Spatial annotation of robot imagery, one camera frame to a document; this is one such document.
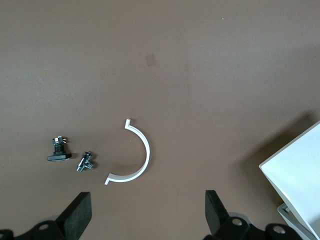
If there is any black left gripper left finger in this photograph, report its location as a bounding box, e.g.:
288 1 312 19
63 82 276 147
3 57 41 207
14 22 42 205
17 191 93 240

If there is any translucent tape patch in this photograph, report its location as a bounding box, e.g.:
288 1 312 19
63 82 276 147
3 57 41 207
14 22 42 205
145 53 158 68

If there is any white half-ring clamp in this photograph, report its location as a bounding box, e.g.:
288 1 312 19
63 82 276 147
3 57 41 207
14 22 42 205
104 117 152 186

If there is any small chrome valve fitting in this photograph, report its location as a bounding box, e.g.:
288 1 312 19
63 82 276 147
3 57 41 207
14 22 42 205
76 150 97 173

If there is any black flat-cap switch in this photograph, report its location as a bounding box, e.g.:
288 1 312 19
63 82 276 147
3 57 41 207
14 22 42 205
47 135 73 163

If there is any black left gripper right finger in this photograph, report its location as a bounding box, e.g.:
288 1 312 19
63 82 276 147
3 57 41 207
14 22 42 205
203 189 251 240

